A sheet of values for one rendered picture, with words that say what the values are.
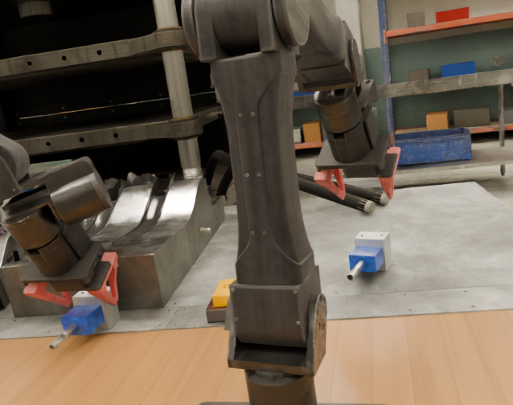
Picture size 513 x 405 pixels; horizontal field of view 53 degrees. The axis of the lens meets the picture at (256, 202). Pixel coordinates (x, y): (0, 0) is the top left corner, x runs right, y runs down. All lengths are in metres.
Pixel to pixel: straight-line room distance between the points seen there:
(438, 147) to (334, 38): 3.87
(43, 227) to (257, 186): 0.34
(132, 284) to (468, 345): 0.49
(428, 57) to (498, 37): 0.85
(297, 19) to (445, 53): 6.93
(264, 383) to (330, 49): 0.37
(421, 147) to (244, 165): 4.06
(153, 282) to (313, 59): 0.42
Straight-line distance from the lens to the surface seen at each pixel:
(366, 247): 0.85
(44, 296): 0.79
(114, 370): 0.70
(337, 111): 0.70
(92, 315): 0.78
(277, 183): 0.43
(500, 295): 0.78
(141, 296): 0.84
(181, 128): 1.50
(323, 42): 0.60
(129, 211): 1.08
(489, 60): 7.39
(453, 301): 0.76
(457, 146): 4.49
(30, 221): 0.67
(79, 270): 0.72
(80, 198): 0.66
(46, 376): 0.74
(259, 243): 0.44
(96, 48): 1.67
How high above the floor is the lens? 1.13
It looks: 13 degrees down
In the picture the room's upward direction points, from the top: 8 degrees counter-clockwise
